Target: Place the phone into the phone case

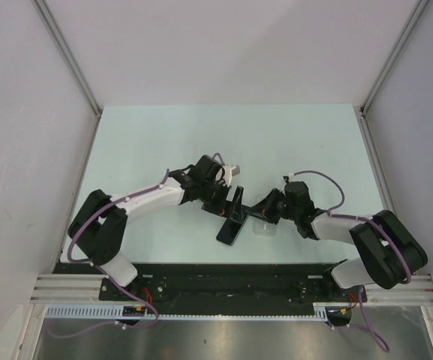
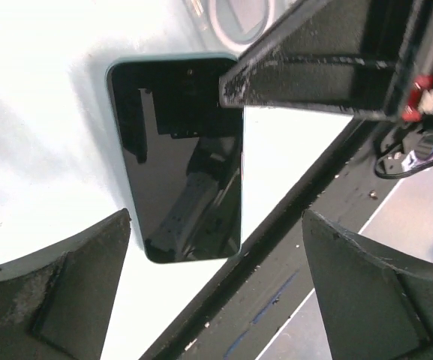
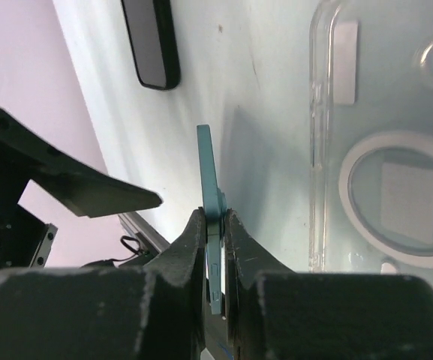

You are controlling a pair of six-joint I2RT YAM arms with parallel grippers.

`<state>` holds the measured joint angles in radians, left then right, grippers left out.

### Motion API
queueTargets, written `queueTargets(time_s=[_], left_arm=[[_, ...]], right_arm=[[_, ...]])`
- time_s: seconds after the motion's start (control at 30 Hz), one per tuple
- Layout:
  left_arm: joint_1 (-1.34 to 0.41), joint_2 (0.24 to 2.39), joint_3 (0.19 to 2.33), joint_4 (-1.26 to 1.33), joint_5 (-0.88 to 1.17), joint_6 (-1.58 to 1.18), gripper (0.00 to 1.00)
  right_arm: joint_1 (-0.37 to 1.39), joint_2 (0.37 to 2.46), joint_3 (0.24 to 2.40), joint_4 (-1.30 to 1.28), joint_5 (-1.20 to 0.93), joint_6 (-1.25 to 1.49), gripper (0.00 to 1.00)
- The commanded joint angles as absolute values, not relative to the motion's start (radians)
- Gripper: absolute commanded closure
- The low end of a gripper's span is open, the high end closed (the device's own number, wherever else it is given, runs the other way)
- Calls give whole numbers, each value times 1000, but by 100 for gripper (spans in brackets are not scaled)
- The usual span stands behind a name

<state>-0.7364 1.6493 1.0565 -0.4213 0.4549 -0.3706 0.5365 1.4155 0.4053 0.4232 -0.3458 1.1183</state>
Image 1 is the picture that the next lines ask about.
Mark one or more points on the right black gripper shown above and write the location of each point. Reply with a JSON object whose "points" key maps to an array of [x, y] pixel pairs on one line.
{"points": [[263, 209]]}

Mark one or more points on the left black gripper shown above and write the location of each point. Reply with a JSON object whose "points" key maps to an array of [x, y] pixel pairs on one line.
{"points": [[224, 207]]}

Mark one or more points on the clear phone case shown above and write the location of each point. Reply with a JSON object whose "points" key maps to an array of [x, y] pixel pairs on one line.
{"points": [[264, 229]]}

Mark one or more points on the black smartphone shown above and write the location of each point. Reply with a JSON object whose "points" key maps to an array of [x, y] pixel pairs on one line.
{"points": [[229, 232]]}

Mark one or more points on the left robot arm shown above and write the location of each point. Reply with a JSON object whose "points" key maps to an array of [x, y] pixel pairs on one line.
{"points": [[98, 228]]}

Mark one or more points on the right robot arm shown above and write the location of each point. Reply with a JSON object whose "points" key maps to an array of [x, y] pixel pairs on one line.
{"points": [[388, 253]]}

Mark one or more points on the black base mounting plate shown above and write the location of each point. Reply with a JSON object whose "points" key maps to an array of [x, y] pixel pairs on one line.
{"points": [[209, 289]]}

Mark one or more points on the right aluminium side rail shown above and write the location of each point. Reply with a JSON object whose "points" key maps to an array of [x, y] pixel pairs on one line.
{"points": [[375, 162]]}

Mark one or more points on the front aluminium frame rail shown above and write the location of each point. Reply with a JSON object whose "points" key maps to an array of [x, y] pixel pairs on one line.
{"points": [[86, 289]]}

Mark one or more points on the white slotted cable duct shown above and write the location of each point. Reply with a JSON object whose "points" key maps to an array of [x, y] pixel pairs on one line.
{"points": [[132, 312]]}

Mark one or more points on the right aluminium frame post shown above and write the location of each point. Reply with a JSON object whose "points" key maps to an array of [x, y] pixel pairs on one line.
{"points": [[396, 51]]}

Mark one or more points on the aluminium frame post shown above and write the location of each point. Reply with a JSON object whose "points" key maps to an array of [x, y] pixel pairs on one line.
{"points": [[55, 32], [396, 51]]}

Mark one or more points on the left aluminium frame post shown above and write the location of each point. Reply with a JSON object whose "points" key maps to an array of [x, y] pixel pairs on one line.
{"points": [[55, 32]]}

